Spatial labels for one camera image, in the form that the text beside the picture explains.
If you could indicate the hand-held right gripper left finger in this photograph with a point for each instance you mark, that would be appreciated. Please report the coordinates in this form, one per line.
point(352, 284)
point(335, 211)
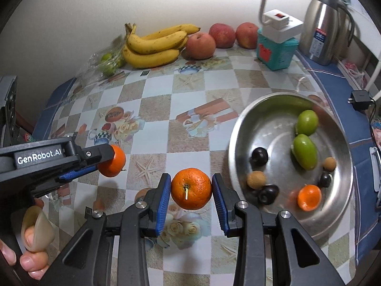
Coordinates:
point(162, 208)

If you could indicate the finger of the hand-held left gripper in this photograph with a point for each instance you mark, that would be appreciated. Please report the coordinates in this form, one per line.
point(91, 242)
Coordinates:
point(98, 155)
point(76, 174)

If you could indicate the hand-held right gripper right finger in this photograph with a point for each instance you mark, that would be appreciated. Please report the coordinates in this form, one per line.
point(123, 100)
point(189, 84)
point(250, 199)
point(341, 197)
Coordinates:
point(221, 208)

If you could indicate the orange tangerine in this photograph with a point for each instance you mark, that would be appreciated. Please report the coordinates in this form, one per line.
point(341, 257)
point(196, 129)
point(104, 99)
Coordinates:
point(116, 162)
point(190, 184)
point(309, 198)

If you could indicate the tan longan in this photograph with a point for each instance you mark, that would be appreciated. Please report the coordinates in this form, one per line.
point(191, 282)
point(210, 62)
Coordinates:
point(329, 163)
point(256, 180)

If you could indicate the dark purple plum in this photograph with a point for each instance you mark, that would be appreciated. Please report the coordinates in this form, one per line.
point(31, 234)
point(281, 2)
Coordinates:
point(259, 156)
point(325, 180)
point(268, 194)

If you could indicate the stainless steel basin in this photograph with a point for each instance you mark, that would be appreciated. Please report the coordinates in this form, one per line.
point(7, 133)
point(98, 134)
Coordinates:
point(268, 125)

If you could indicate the green jujube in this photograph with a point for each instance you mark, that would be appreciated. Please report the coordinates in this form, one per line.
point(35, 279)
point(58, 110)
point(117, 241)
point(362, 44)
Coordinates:
point(304, 152)
point(306, 122)

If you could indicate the person's left hand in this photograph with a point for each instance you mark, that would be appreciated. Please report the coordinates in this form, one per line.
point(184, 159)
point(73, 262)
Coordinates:
point(32, 262)

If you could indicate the clear glass cup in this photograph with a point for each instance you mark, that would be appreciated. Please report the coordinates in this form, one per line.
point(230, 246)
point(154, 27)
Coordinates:
point(28, 137)

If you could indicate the small green lime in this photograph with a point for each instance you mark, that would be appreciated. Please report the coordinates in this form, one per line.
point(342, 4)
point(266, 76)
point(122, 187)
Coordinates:
point(110, 69)
point(106, 57)

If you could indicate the clear plastic bag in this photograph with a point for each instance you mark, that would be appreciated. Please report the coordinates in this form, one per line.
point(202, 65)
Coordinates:
point(92, 65)

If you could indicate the checkered printed tablecloth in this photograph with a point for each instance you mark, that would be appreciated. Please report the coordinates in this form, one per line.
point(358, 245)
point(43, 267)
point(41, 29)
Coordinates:
point(190, 92)

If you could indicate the yellow banana bunch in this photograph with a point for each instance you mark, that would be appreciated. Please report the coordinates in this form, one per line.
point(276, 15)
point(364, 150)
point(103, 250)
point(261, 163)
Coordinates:
point(151, 56)

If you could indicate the blue tablecloth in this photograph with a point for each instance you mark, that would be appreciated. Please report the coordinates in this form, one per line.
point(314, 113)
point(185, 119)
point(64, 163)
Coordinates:
point(364, 229)

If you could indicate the red apple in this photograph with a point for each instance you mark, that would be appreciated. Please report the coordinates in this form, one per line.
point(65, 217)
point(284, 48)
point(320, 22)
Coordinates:
point(247, 35)
point(222, 35)
point(201, 46)

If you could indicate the teal plastic box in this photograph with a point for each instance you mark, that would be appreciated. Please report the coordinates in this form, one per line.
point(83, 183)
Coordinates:
point(276, 56)

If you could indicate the black charger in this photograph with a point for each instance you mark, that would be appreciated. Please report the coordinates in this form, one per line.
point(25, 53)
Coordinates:
point(360, 98)

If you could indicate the pink white plastic bag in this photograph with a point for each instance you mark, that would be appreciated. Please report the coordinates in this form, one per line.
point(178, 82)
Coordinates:
point(354, 71)

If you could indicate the stainless steel thermos jug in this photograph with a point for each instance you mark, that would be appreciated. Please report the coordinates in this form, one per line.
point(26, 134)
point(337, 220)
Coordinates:
point(321, 20)

